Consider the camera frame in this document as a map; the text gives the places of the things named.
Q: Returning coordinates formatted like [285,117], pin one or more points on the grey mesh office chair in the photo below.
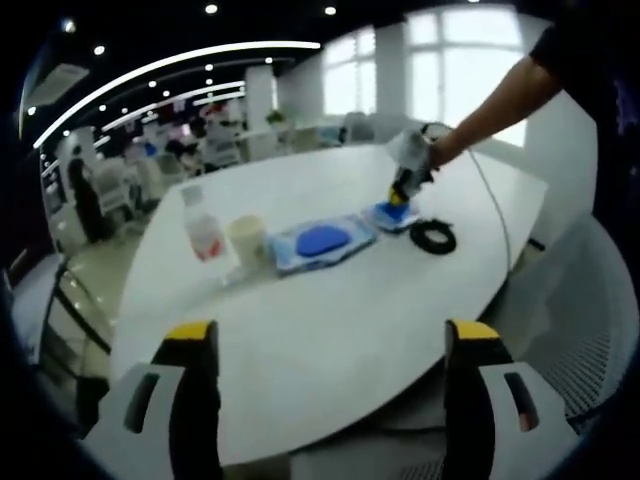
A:
[575,340]

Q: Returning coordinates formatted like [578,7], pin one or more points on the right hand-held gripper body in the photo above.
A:
[412,155]

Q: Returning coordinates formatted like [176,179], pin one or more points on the standing desk black frame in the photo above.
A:
[75,310]

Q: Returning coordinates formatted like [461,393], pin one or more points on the potted plant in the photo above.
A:
[275,117]

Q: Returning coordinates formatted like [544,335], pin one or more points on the person's right hand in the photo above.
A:
[445,152]

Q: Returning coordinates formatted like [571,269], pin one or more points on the blue packet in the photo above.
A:
[395,217]

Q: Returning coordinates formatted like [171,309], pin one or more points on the white paper cup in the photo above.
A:
[247,242]

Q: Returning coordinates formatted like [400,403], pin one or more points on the black chair armrest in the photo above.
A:
[536,244]

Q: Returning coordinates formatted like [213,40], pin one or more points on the white office chair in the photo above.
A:
[117,187]

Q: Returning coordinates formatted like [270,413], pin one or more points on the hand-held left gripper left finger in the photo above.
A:
[195,410]

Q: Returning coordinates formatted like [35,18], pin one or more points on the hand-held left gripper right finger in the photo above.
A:
[467,410]

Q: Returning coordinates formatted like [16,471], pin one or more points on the clear plastic bottle red label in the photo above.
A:
[205,235]

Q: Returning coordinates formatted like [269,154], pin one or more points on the ceiling air conditioner vent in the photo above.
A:
[60,80]

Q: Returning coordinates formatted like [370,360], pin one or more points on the curved ceiling light strip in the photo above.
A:
[150,70]

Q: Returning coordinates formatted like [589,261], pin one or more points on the person's dark clothing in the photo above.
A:
[600,75]

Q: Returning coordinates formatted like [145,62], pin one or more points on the white round table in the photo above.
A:
[325,320]

